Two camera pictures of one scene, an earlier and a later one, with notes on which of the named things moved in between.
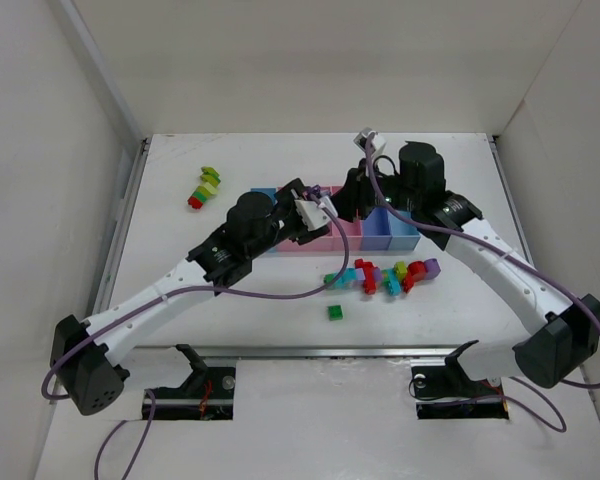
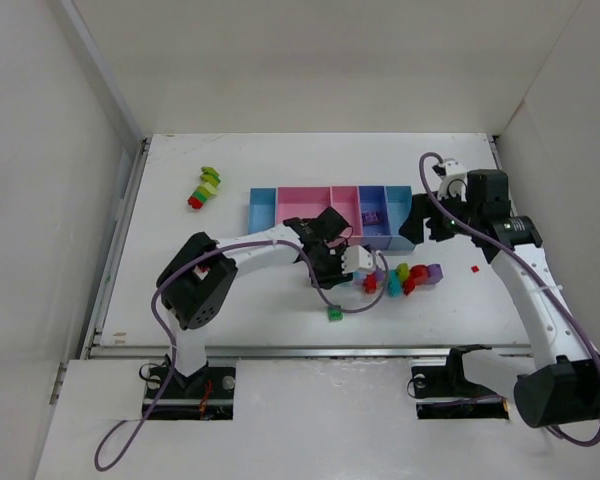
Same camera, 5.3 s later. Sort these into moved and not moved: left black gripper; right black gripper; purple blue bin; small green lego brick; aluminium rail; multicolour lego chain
Moved: left black gripper; right black gripper
Not moved: aluminium rail; purple blue bin; multicolour lego chain; small green lego brick
